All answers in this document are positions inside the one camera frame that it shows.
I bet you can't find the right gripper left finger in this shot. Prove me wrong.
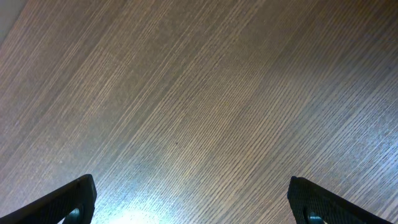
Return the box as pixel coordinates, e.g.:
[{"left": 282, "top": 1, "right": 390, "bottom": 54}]
[{"left": 1, "top": 174, "right": 97, "bottom": 224}]

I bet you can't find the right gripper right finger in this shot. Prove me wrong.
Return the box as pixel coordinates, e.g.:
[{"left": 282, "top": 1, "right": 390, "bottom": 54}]
[{"left": 287, "top": 176, "right": 391, "bottom": 224}]

